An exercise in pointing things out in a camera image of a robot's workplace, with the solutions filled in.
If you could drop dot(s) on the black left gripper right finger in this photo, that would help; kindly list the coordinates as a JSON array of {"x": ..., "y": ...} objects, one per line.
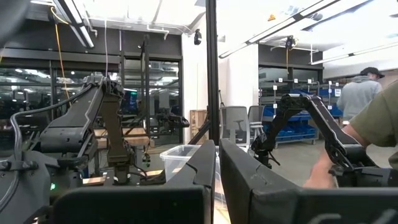
[{"x": 280, "y": 205}]

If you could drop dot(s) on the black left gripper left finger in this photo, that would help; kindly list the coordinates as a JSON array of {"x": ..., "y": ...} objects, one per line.
[{"x": 140, "y": 205}]

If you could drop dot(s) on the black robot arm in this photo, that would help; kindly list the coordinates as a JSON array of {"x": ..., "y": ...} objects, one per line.
[{"x": 174, "y": 119}]

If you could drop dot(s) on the clear plastic bin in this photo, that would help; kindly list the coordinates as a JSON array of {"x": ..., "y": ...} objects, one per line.
[{"x": 177, "y": 158}]

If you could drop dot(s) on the wooden workbench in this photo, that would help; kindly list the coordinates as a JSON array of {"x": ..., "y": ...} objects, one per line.
[{"x": 136, "y": 140}]

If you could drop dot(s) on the blue bin shelf rack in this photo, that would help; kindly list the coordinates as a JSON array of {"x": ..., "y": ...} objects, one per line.
[{"x": 295, "y": 127}]

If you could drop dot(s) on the wooden crate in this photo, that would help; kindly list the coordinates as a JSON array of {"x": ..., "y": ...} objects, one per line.
[{"x": 197, "y": 123}]

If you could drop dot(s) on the person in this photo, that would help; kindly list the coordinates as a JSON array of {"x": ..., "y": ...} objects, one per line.
[
  {"x": 357, "y": 96},
  {"x": 379, "y": 118}
]

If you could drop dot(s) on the long ceiling light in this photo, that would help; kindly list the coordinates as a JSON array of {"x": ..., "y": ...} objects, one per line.
[
  {"x": 354, "y": 53},
  {"x": 273, "y": 31},
  {"x": 79, "y": 25}
]

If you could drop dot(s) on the black vertical post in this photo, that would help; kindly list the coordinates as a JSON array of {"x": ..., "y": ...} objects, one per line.
[{"x": 212, "y": 77}]

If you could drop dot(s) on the black ceiling camera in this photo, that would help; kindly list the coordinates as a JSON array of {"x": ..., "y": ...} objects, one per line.
[{"x": 197, "y": 36}]

